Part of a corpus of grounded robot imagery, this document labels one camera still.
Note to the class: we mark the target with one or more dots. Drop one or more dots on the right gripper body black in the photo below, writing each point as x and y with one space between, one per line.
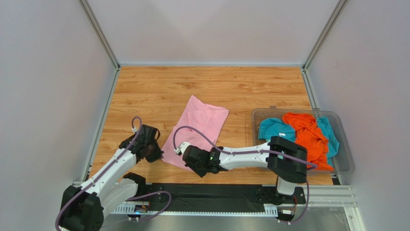
191 159

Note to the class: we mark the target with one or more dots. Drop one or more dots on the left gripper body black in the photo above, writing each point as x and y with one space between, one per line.
150 143

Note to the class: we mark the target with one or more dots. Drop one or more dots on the pink t shirt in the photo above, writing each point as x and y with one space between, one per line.
206 118

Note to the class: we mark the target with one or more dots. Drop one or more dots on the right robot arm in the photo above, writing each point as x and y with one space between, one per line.
288 160

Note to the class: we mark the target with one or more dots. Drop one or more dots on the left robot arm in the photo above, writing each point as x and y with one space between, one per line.
99 189

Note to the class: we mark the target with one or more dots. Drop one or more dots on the teal t shirt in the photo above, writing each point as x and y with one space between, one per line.
276 127

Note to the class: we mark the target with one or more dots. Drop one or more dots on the orange t shirt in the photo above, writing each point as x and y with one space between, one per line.
310 136

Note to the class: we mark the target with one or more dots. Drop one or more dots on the clear plastic bin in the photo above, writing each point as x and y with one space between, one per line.
342 162

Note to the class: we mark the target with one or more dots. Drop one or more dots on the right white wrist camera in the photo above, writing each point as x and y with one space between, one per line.
181 148

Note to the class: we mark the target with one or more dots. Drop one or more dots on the aluminium frame rail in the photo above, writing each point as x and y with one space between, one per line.
330 205

